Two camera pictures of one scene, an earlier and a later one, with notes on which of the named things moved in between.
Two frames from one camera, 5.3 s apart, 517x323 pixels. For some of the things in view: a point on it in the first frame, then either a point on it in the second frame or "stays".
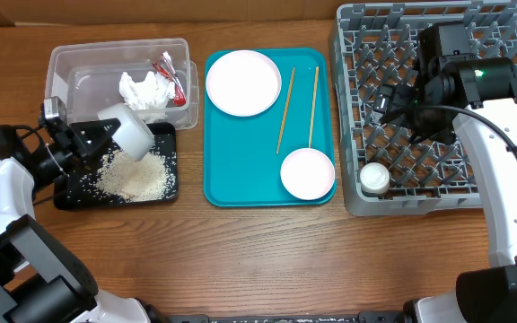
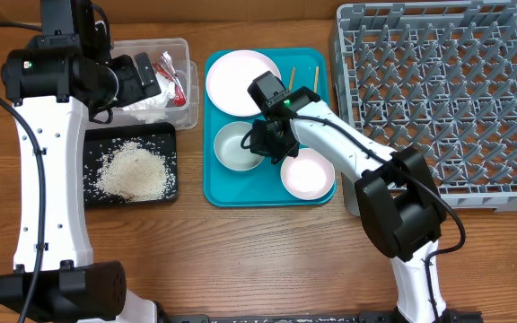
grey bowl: x=134 y=135 -> x=228 y=149
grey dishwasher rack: x=386 y=171 stays
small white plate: x=307 y=173 stays
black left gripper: x=76 y=141 -> x=135 y=91
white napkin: x=147 y=97 stays
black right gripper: x=397 y=96 -> x=290 y=148
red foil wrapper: x=169 y=69 stays
